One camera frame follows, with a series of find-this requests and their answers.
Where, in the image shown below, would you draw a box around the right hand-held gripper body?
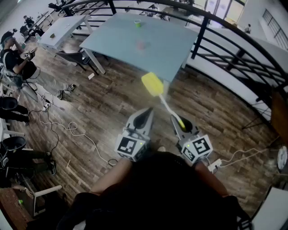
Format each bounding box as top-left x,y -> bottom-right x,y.
176,131 -> 213,164

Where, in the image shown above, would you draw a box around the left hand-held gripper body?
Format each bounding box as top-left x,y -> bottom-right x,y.
114,127 -> 151,162

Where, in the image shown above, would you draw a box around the yellow sponge brush white handle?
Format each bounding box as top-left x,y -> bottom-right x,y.
141,72 -> 186,133

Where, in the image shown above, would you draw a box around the person's left forearm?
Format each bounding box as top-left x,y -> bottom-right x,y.
91,158 -> 133,195

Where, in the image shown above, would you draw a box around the person's right forearm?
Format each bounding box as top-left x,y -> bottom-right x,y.
194,161 -> 229,197

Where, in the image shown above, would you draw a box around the person's black shirt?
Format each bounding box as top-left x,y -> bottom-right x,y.
56,151 -> 252,230

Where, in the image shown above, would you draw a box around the dark blue chair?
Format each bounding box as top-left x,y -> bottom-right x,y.
56,50 -> 99,76

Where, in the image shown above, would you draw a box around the white round stool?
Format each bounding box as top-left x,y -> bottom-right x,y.
277,146 -> 288,173

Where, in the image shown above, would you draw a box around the wooden table with metal legs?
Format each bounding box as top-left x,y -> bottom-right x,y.
242,87 -> 288,144

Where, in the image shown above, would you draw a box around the black metal railing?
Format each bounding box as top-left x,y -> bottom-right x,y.
48,0 -> 288,126

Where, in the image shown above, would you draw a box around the white table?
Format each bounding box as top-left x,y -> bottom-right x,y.
37,15 -> 93,57

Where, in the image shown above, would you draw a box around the white floor cable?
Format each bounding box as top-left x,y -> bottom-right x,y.
219,147 -> 270,168
39,109 -> 111,166

